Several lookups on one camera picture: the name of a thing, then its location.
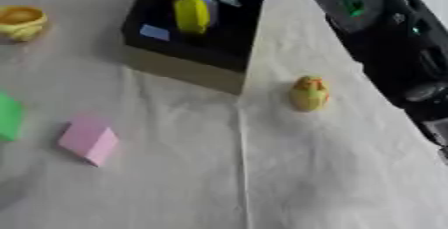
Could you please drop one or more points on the tan cardboard box black inside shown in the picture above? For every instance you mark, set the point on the tan cardboard box black inside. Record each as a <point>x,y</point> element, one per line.
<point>175,68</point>

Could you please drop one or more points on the small blue block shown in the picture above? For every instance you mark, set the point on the small blue block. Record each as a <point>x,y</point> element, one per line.
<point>154,32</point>

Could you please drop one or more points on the yellow hexagonal block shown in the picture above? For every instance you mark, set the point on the yellow hexagonal block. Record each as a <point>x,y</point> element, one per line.
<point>191,14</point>

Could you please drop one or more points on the yellow toy bowl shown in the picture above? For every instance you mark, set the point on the yellow toy bowl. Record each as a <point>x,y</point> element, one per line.
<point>21,23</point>

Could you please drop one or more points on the green block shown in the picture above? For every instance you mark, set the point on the green block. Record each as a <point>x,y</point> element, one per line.
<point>9,117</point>

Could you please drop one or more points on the pink block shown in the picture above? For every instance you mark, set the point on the pink block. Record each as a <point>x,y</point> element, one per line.
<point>87,139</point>

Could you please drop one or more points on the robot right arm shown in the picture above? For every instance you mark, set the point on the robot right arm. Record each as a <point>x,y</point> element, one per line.
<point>391,46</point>

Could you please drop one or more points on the yellow toy fruit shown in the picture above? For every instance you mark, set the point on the yellow toy fruit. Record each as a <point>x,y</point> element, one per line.
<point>309,94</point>

